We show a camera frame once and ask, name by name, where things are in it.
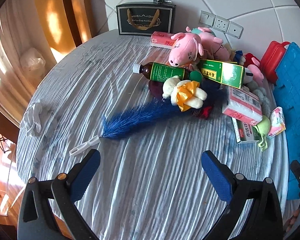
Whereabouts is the Kotex pad pack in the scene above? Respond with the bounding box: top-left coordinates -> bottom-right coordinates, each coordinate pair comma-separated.
267,107 -> 286,138

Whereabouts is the pink white tissue pack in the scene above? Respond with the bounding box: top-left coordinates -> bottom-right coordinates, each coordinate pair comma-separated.
222,86 -> 262,126

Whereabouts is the blue feather duster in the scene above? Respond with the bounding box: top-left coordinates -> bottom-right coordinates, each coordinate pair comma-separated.
69,99 -> 185,156

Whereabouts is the white duck plush yellow bow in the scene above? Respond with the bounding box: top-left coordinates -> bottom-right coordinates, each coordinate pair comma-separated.
162,76 -> 207,112

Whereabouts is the green medicine box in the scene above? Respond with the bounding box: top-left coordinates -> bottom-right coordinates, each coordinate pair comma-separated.
197,60 -> 244,89

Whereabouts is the green round lid jar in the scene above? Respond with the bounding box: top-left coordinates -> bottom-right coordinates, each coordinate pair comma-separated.
189,71 -> 203,83

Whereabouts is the brown syrup bottle green label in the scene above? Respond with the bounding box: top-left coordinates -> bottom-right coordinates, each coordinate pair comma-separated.
132,62 -> 190,82

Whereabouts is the pink pig plush orange dress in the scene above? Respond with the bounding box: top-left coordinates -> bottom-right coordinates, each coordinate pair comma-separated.
168,33 -> 204,67

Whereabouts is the ibuprofen medicine box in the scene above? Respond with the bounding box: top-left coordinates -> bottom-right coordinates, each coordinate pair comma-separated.
232,118 -> 261,144

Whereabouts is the green plush toy with ribbon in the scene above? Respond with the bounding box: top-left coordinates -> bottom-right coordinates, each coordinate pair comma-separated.
253,115 -> 270,152

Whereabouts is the white glove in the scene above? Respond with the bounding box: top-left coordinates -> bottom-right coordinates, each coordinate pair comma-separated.
20,101 -> 43,137

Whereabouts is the blue plastic crate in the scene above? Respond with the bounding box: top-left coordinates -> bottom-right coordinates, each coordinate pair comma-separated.
272,42 -> 300,201

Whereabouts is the white black round plush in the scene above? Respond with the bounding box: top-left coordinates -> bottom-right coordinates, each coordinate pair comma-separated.
243,68 -> 253,84

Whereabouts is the red plastic case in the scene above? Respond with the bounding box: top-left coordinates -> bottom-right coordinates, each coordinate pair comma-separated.
260,41 -> 290,84

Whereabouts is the pig plush red dress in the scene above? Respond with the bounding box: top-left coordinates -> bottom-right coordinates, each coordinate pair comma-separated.
244,53 -> 264,87

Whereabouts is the blue yellow small doll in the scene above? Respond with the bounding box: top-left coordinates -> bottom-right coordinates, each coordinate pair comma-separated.
233,50 -> 245,66

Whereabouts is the pink pig plush teal dress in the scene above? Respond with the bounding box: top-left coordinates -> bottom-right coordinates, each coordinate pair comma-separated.
186,27 -> 230,62

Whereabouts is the pink tissue pack by bag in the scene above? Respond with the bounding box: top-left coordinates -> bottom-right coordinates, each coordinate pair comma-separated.
150,31 -> 175,49

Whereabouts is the black gift bag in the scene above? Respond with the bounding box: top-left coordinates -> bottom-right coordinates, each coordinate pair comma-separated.
116,0 -> 176,36

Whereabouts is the white wall socket panel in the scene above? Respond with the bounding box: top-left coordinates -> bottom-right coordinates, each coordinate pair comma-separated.
199,11 -> 243,39

